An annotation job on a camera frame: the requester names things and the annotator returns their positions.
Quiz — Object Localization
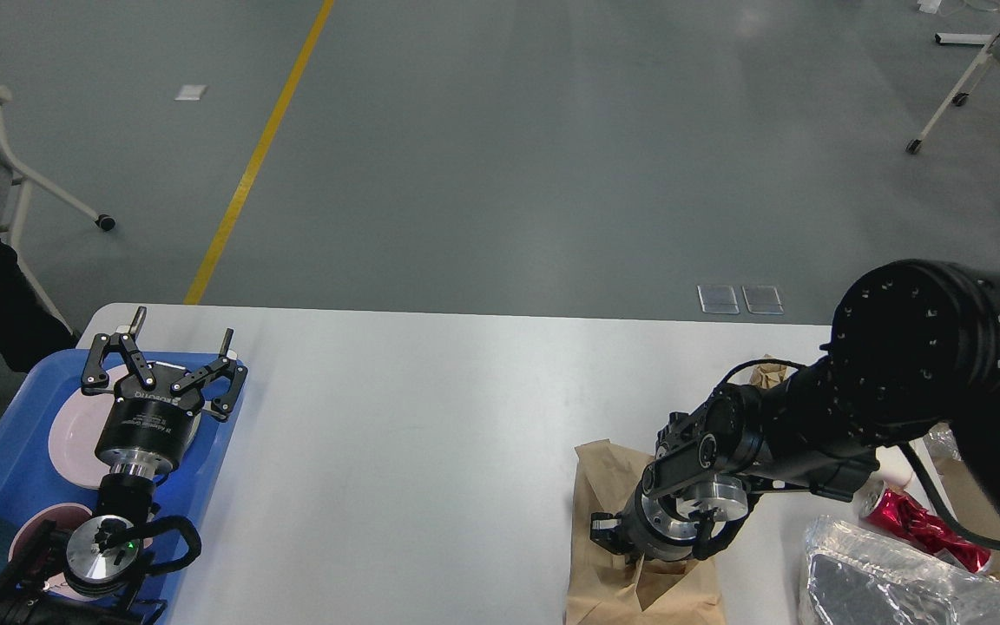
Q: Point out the brown paper ball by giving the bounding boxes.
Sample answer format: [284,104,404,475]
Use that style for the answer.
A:
[747,353,793,389]

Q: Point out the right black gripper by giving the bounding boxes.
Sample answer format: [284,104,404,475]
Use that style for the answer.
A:
[589,486,698,565]

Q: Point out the left floor outlet plate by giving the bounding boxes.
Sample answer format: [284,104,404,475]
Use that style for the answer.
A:
[697,284,740,315]

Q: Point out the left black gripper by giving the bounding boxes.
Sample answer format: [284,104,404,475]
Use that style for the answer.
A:
[80,306,248,477]

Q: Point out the white rolling stand right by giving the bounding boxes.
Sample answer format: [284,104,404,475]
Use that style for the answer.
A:
[905,0,1000,155]

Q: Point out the pink HOME mug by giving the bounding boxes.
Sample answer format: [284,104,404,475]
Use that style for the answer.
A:
[9,503,150,612]

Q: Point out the brown paper bag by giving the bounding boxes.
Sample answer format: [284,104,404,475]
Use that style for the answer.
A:
[564,439,727,624]

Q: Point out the pink plate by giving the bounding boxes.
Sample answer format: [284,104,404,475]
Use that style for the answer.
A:
[48,363,204,490]

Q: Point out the white paper cup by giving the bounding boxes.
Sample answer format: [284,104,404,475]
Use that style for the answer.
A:
[870,447,916,490]

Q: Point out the crushed red can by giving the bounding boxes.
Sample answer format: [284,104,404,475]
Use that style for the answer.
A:
[860,482,992,574]

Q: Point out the crumpled clear plastic wrap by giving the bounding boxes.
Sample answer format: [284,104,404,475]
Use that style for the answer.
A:
[922,423,962,462]

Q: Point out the right floor outlet plate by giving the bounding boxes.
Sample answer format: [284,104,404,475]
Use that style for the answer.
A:
[741,285,785,316]

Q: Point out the white plastic bin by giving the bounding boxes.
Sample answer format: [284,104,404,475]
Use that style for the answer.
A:
[914,440,1000,572]

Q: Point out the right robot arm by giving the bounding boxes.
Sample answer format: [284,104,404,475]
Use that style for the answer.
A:
[589,260,1000,562]

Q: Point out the floor outlet plate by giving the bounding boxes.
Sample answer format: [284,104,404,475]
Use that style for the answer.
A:
[697,284,740,315]
[741,285,785,316]

